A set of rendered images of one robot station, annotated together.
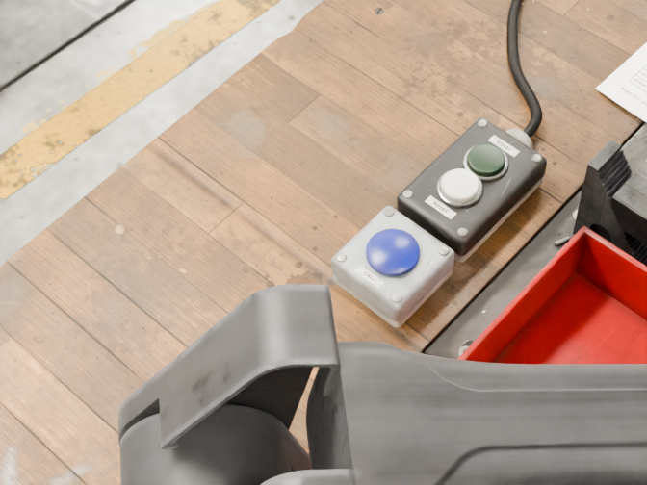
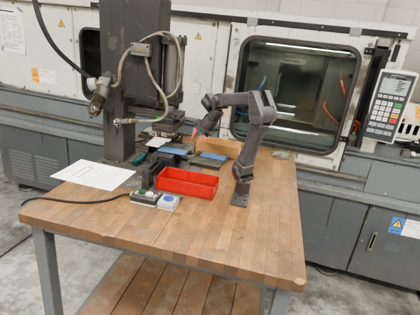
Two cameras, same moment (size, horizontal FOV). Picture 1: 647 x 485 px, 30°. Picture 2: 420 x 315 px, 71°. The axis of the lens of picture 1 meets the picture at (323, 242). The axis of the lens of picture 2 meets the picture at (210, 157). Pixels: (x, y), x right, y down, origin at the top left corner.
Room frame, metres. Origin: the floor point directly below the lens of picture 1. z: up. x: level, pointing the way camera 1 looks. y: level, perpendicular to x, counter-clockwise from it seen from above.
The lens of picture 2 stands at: (0.96, 0.84, 1.54)
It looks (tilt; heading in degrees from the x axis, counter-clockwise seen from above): 23 degrees down; 234
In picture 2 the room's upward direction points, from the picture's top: 6 degrees clockwise
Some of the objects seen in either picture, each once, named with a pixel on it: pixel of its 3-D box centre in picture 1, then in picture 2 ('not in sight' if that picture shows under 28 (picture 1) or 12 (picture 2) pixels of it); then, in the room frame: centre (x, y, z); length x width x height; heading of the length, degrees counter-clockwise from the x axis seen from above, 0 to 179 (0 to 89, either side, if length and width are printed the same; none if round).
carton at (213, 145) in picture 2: not in sight; (217, 147); (-0.03, -0.45, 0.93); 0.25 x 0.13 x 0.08; 133
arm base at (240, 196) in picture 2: not in sight; (242, 187); (0.16, 0.01, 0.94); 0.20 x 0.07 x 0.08; 43
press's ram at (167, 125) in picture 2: not in sight; (155, 100); (0.37, -0.44, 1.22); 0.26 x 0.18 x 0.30; 133
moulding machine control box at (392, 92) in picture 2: not in sight; (384, 105); (-0.77, 0.05, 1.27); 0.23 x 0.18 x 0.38; 40
